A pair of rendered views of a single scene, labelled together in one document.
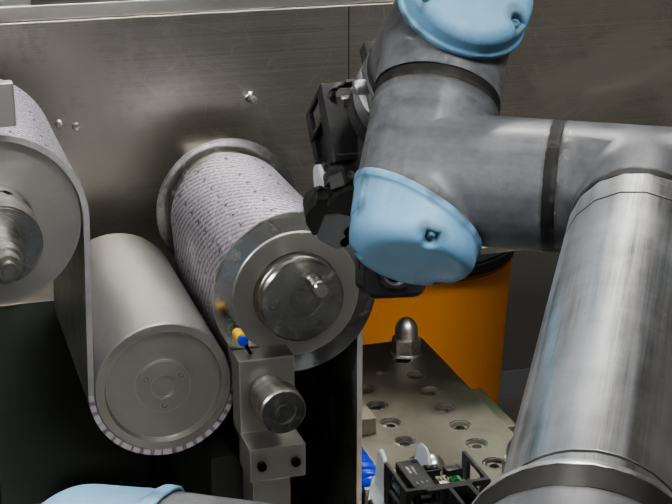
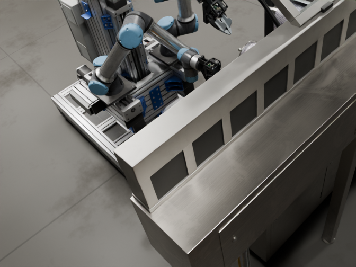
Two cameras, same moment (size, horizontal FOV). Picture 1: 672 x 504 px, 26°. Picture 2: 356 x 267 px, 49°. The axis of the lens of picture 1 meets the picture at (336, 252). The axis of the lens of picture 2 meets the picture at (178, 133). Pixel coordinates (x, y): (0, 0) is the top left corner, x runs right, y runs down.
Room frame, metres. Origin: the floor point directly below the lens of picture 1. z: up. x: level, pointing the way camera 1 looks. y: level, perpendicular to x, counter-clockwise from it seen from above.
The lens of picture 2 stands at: (2.46, -0.72, 2.37)
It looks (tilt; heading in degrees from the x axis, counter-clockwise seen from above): 47 degrees down; 165
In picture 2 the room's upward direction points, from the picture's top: 13 degrees counter-clockwise
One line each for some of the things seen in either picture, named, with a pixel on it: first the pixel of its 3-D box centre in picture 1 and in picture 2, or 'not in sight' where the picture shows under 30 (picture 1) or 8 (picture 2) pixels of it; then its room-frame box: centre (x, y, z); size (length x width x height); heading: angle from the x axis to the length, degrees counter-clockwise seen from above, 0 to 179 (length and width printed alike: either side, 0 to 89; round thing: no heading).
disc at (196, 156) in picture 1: (227, 208); not in sight; (1.43, 0.11, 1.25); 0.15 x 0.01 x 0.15; 107
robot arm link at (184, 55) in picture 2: not in sight; (188, 58); (0.85, -0.14, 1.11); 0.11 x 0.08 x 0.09; 17
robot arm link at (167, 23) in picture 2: not in sight; (167, 28); (0.33, -0.05, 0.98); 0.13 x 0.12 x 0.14; 75
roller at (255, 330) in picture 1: (259, 247); not in sight; (1.31, 0.07, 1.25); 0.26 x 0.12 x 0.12; 17
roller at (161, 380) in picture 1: (138, 333); not in sight; (1.28, 0.19, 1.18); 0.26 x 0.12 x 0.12; 17
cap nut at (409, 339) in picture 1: (406, 335); not in sight; (1.57, -0.08, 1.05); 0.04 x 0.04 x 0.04
